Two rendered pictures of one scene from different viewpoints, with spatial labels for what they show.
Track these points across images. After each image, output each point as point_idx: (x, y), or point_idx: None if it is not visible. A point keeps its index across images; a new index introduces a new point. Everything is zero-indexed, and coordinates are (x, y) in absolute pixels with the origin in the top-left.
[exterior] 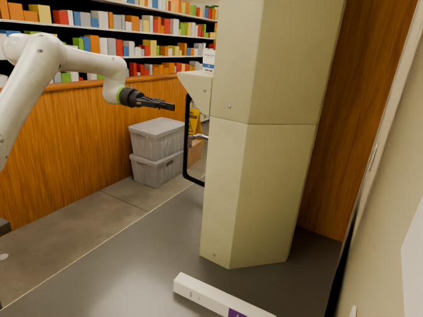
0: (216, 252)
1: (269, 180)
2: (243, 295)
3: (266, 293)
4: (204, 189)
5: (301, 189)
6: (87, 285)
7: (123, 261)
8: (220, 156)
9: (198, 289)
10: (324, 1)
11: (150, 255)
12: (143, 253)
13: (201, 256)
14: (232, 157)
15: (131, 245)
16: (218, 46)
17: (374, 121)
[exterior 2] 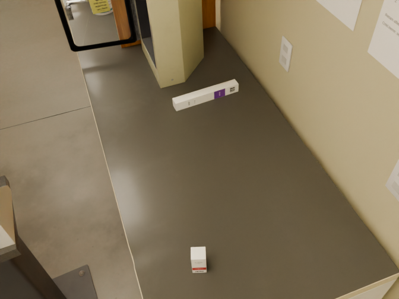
0: (173, 76)
1: (189, 6)
2: (207, 86)
3: (215, 77)
4: (153, 37)
5: (201, 2)
6: (132, 146)
7: (128, 124)
8: (160, 6)
9: (192, 96)
10: None
11: (136, 110)
12: (131, 111)
13: (162, 88)
14: (170, 2)
15: (116, 115)
16: None
17: None
